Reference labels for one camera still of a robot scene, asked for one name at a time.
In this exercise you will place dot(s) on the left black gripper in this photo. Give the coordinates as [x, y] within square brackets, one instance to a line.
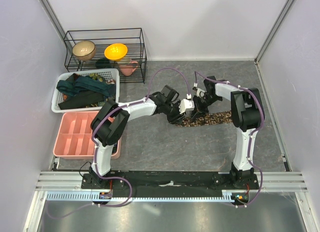
[177, 119]

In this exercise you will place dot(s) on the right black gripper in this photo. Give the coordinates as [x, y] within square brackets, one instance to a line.
[198, 111]

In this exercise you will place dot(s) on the brown floral tie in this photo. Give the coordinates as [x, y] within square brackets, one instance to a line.
[207, 119]

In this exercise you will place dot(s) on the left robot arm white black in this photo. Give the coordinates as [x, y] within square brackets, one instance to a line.
[110, 122]

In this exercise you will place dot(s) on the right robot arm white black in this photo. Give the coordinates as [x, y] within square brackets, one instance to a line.
[247, 116]

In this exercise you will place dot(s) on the rolled dark floral tie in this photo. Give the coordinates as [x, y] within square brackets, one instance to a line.
[115, 148]

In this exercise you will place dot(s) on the pink mug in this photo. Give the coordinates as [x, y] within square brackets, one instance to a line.
[129, 67]

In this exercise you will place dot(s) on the white perforated basket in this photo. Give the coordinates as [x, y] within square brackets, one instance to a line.
[111, 75]

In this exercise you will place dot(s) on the orange bowl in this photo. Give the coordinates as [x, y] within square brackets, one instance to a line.
[116, 51]

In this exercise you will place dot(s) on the dark green bowl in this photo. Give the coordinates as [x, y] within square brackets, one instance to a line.
[103, 63]

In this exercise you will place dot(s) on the green floral tie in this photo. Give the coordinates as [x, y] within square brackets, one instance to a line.
[96, 77]

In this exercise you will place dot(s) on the black tie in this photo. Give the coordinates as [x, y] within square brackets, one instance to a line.
[85, 99]

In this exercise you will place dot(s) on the teal tie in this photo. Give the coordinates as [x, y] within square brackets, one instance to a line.
[83, 84]

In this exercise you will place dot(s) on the pink divided tray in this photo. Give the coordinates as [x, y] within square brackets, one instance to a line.
[74, 138]

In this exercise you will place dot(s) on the beige bowl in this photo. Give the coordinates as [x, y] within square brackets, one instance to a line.
[84, 50]

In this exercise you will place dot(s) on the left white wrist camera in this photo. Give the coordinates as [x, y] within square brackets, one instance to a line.
[186, 104]

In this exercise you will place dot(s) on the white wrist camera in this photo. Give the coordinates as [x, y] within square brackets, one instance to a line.
[186, 104]
[198, 92]

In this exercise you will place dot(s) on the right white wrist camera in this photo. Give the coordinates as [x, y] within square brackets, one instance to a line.
[198, 92]

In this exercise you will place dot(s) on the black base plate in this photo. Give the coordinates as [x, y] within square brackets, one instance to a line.
[156, 183]

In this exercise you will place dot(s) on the light blue cable duct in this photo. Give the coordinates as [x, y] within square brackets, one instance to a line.
[90, 196]

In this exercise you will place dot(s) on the aluminium rail frame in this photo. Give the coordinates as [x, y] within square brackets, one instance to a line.
[280, 204]

